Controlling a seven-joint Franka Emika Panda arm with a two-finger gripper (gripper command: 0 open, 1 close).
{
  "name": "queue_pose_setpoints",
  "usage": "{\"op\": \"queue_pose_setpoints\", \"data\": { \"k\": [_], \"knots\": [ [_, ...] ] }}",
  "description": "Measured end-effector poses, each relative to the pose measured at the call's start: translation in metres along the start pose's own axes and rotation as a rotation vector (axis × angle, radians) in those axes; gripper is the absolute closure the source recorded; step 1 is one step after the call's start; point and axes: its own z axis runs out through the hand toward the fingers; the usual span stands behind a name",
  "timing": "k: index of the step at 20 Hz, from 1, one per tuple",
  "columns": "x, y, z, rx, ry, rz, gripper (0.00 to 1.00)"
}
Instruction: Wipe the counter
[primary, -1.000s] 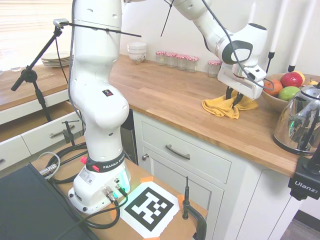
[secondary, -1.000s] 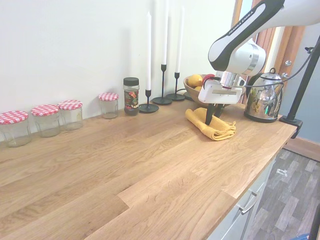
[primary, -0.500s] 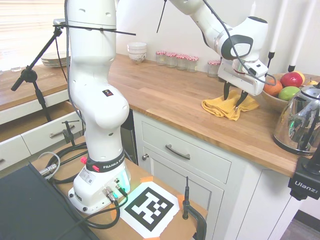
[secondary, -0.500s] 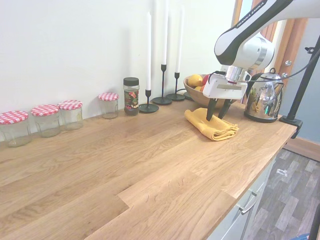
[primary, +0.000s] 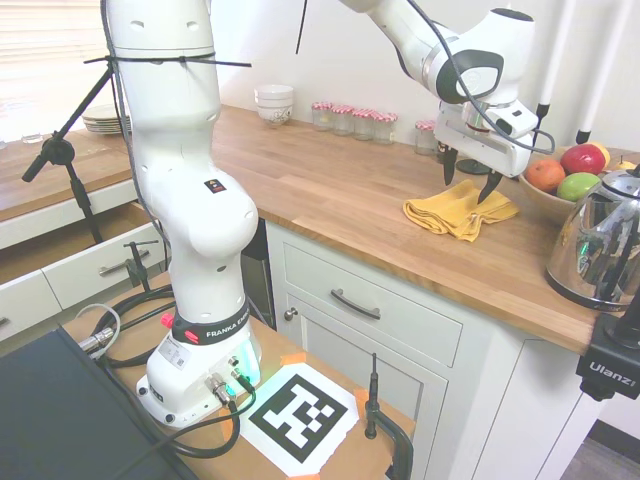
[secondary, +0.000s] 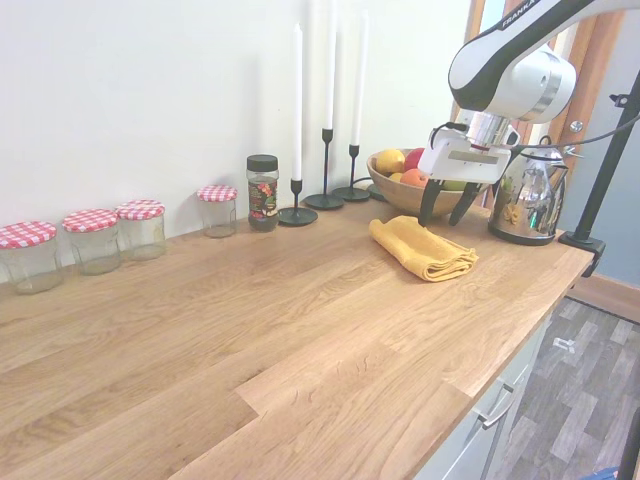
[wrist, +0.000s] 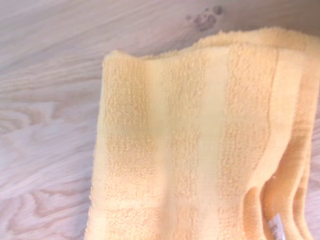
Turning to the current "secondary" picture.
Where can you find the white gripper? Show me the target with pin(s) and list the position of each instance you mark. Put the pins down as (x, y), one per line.
(460, 162)

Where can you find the yellow terry cloth towel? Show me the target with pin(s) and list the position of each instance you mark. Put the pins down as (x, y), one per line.
(425, 247)

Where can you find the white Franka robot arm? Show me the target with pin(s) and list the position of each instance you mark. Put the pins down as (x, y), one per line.
(500, 50)

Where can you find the green apple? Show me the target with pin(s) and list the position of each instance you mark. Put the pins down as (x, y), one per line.
(454, 185)

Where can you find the orange fruit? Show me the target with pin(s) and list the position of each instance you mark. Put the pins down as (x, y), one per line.
(413, 178)

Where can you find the wooden fruit bowl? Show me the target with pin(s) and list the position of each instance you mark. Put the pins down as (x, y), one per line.
(395, 195)

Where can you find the red apple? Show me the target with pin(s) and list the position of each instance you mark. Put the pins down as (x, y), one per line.
(414, 160)

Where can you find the dark round disc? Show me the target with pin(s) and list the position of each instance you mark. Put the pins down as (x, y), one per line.
(377, 193)

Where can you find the yellow lemon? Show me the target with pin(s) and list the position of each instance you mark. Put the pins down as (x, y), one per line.
(390, 161)

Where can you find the chrome electric kettle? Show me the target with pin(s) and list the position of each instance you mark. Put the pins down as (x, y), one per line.
(527, 205)

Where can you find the black candle holder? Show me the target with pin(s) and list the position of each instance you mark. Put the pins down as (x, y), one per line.
(351, 193)
(297, 216)
(324, 201)

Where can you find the tall white candle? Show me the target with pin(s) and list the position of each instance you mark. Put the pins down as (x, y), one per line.
(358, 80)
(297, 100)
(330, 75)

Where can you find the small white floor object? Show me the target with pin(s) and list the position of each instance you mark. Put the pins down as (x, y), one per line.
(562, 343)

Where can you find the coffee jar black lid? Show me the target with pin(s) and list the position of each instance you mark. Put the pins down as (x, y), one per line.
(262, 197)

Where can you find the glass jar red checked lid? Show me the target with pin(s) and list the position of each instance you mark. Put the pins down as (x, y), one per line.
(30, 260)
(218, 212)
(92, 245)
(141, 232)

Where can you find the grey cabinet drawers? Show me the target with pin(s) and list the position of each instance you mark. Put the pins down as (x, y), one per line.
(480, 450)

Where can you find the black camera stand with clamp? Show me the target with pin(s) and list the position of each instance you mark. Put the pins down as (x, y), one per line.
(600, 185)

